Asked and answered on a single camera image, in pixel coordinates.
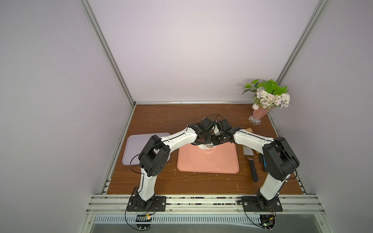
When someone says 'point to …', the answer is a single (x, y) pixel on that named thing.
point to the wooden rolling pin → (250, 130)
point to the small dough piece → (207, 146)
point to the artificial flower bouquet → (267, 94)
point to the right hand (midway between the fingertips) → (213, 136)
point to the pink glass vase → (255, 119)
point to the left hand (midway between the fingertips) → (210, 139)
